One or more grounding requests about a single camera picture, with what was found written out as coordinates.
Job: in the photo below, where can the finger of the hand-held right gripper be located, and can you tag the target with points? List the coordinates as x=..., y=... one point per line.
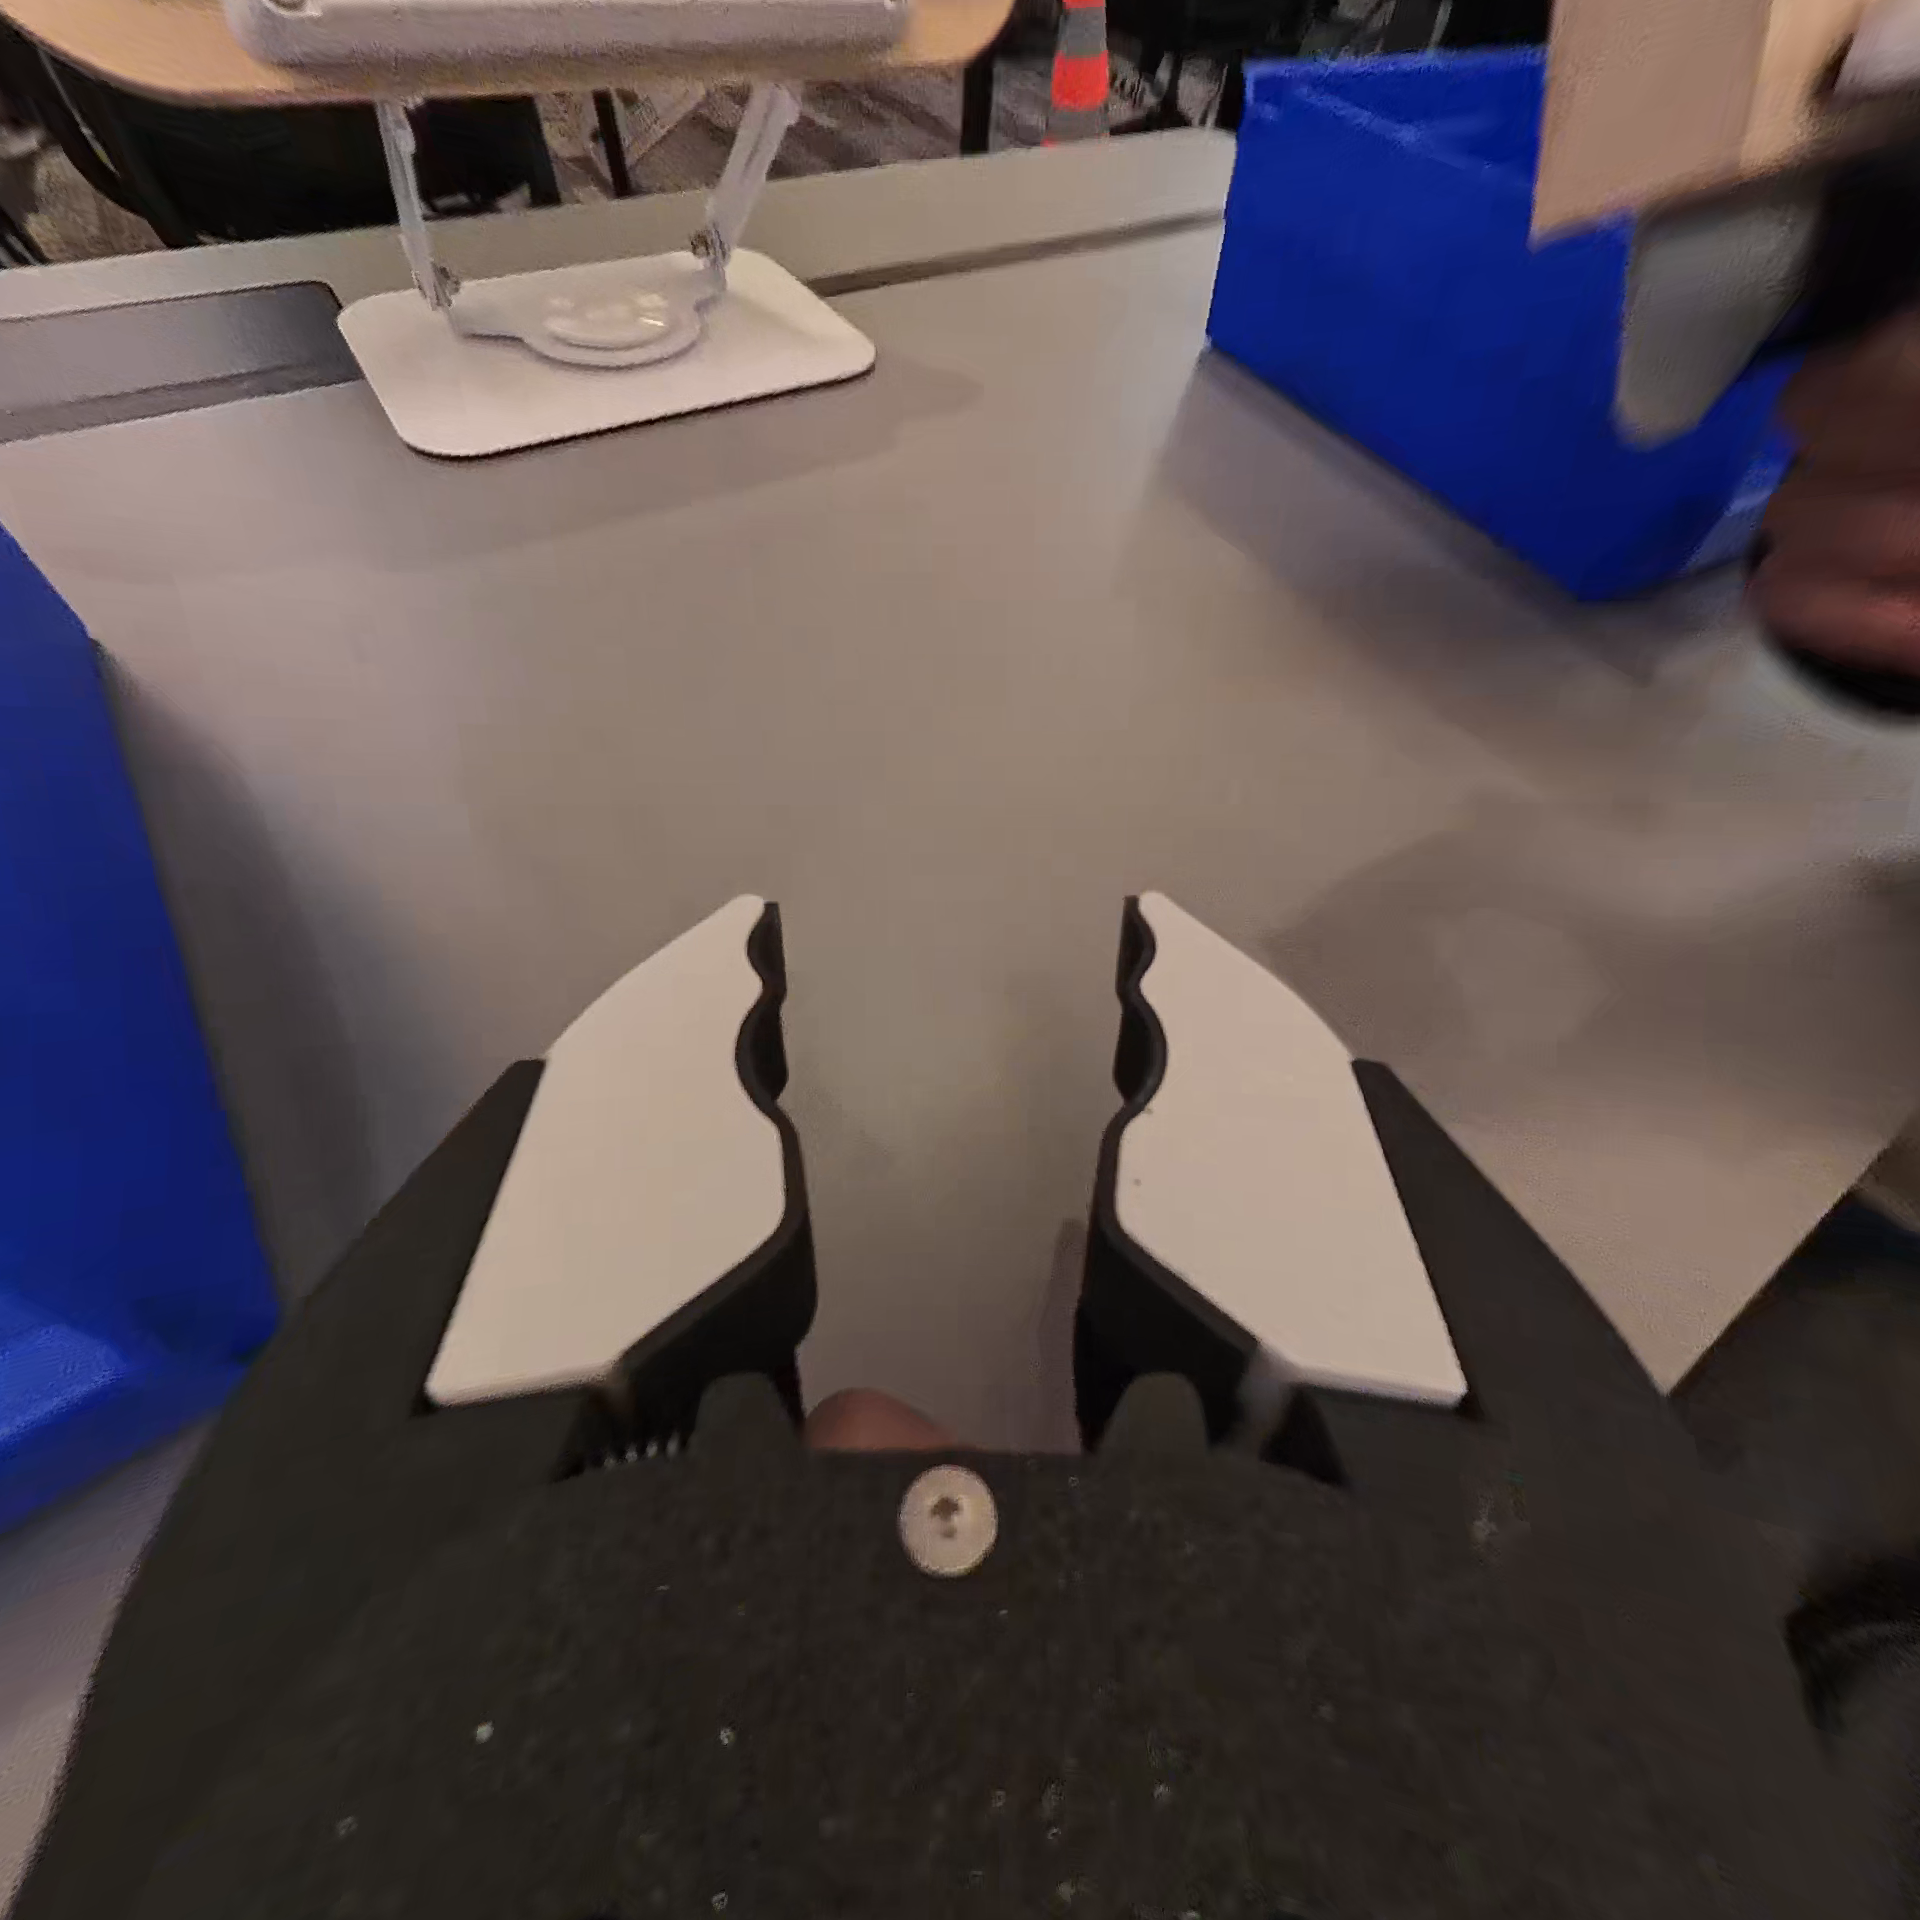
x=1883, y=47
x=1711, y=300

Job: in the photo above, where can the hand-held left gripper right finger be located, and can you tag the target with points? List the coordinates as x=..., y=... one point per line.
x=1275, y=1200

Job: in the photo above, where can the orange traffic cone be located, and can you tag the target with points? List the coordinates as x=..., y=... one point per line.
x=1081, y=67

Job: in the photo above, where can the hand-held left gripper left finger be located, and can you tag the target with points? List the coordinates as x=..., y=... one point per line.
x=629, y=1200

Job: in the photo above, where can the person's right hand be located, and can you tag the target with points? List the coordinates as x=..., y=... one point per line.
x=1862, y=509

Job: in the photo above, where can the blue plastic bin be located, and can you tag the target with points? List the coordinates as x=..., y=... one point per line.
x=1396, y=300
x=107, y=1050

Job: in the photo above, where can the wooden block with blue stripe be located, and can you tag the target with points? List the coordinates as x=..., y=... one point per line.
x=1681, y=106

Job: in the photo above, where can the grey desk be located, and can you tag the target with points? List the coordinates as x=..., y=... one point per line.
x=901, y=676

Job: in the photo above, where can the grey hooded sweatshirt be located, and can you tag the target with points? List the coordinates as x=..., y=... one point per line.
x=1846, y=1501

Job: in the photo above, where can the white document stand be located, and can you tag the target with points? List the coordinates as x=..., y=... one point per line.
x=601, y=389

